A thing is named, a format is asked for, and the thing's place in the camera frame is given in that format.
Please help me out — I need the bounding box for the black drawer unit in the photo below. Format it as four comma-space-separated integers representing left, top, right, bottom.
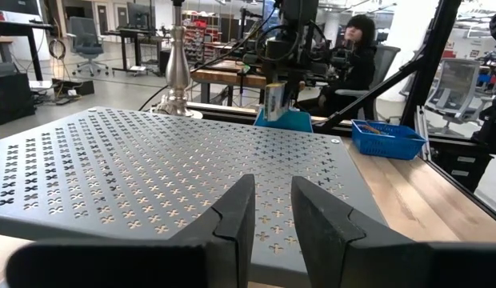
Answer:
427, 135, 494, 194

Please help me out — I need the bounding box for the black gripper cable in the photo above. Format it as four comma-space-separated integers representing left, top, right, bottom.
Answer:
254, 22, 327, 63

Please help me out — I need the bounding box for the grey office chair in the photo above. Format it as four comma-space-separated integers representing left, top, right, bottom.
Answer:
67, 15, 111, 78
335, 43, 402, 121
423, 58, 493, 135

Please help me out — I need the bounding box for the long black arm cable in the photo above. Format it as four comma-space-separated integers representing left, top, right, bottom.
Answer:
138, 0, 277, 112

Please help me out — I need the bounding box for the coiled black cable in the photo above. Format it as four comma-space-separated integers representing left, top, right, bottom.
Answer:
47, 38, 68, 61

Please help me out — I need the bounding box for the black desk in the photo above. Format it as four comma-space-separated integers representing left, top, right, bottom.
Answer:
105, 27, 169, 77
0, 19, 55, 81

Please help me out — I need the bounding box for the black floor box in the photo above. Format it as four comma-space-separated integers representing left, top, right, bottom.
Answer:
51, 78, 96, 97

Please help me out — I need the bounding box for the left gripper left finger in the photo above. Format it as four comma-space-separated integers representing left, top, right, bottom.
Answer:
6, 174, 256, 288

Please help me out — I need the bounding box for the grey perforated metal shelf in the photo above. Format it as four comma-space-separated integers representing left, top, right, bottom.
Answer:
0, 106, 387, 288

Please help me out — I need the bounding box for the blue perforated plastic basket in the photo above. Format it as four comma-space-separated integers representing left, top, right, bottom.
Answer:
350, 118, 428, 161

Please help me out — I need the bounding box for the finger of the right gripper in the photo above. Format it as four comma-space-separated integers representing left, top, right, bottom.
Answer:
286, 78, 302, 115

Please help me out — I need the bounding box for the person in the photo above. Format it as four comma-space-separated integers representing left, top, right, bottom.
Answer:
318, 14, 379, 118

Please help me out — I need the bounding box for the teal plastic bin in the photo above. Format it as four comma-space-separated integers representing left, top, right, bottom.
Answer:
254, 107, 314, 134

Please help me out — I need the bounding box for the silver lamp with white shade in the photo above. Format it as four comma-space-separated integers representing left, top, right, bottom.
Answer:
151, 0, 204, 120

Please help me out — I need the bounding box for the wooden workbench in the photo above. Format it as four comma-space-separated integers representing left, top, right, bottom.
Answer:
190, 59, 275, 106

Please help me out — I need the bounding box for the red parts shelving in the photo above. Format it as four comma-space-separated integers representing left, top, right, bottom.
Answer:
182, 10, 223, 61

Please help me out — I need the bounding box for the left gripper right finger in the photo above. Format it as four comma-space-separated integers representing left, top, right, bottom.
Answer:
290, 175, 496, 288

